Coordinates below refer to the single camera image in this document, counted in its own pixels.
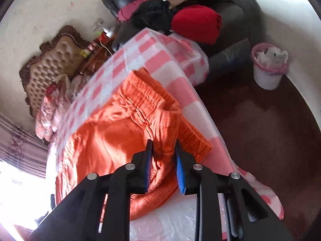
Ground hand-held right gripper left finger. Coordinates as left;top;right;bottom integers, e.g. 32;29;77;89
29;139;153;241

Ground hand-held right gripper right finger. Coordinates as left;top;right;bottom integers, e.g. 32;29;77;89
175;139;295;241

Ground orange pants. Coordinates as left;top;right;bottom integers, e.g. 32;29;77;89
56;68;212;221

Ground pink checkered tablecloth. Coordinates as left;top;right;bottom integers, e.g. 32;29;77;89
48;28;285;241

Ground pink floral quilt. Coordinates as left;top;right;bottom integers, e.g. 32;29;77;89
35;75;88;143

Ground carved wooden nightstand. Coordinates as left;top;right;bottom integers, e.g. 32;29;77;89
79;36;121;78

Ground patterned curtain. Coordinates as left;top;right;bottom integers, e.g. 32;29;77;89
0;110;49;179

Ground white bin with pink liner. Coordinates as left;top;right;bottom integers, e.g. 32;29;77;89
251;43;289;91

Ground red jar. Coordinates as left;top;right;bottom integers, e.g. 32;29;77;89
86;39;101;53

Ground tufted carved wooden headboard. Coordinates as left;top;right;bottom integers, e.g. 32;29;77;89
19;25;92;118

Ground red folded cloth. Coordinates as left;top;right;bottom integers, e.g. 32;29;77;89
172;5;223;45

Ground black crumpled cloth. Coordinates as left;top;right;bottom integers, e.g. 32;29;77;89
132;0;173;34

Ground maroon bolster cushion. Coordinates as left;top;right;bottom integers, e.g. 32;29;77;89
117;1;143;22

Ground black leather armchair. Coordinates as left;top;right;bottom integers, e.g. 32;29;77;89
102;0;261;83

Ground white wardrobe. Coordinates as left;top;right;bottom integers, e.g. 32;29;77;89
247;0;321;81

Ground white charging cable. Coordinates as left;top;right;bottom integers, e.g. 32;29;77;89
99;34;114;56

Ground wall socket plate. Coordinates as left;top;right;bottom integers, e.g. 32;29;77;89
91;18;104;31

